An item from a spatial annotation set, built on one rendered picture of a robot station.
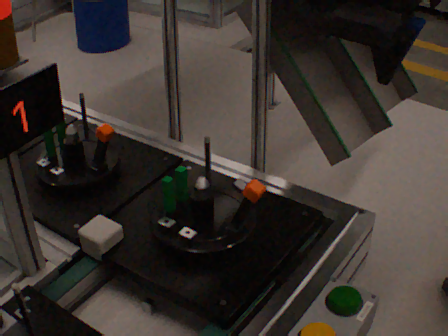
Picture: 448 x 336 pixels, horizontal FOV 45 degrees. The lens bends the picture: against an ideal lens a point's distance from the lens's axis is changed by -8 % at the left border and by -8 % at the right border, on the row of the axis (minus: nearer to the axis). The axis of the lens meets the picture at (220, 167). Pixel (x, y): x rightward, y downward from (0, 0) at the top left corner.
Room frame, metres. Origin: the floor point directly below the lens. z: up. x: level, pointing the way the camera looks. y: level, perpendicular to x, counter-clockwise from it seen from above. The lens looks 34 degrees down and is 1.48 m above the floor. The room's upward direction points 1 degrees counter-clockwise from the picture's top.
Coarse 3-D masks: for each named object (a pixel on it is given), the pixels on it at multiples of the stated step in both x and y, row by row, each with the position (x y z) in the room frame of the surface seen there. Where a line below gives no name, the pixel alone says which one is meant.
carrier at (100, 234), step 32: (160, 192) 0.68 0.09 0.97; (192, 192) 0.61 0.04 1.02; (224, 192) 0.65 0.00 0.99; (96, 224) 0.59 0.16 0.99; (128, 224) 0.61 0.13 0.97; (160, 224) 0.57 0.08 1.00; (192, 224) 0.59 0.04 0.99; (224, 224) 0.59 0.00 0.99; (256, 224) 0.61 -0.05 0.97; (288, 224) 0.61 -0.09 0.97; (96, 256) 0.56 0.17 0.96; (128, 256) 0.55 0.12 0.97; (160, 256) 0.55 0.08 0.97; (192, 256) 0.53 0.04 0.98; (224, 256) 0.54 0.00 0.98; (256, 256) 0.54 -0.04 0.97; (288, 256) 0.55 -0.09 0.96; (160, 288) 0.49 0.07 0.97; (192, 288) 0.49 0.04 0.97; (224, 288) 0.49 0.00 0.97; (256, 288) 0.49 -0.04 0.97; (224, 320) 0.44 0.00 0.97
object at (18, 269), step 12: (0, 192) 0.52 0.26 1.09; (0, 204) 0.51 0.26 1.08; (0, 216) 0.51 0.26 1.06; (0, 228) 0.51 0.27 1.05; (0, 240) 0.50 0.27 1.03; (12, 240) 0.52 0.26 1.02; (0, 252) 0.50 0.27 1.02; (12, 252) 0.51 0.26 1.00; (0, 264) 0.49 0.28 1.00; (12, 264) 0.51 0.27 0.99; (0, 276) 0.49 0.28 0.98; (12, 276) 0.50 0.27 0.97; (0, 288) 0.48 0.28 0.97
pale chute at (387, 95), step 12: (348, 48) 0.95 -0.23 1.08; (360, 48) 0.97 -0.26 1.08; (360, 60) 0.94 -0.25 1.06; (372, 60) 0.96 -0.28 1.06; (372, 72) 0.94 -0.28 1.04; (396, 72) 0.94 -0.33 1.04; (372, 84) 0.91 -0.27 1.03; (396, 84) 0.94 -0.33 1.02; (408, 84) 0.92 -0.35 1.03; (384, 96) 0.91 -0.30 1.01; (396, 96) 0.93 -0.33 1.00; (408, 96) 0.92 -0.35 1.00; (384, 108) 0.89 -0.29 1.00
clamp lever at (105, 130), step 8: (96, 128) 0.71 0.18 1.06; (104, 128) 0.70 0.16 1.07; (112, 128) 0.70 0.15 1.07; (96, 136) 0.70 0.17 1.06; (104, 136) 0.69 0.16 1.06; (112, 136) 0.70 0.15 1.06; (96, 144) 0.70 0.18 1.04; (104, 144) 0.70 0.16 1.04; (96, 152) 0.70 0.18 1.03; (104, 152) 0.71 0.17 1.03; (96, 160) 0.71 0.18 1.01; (104, 160) 0.71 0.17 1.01
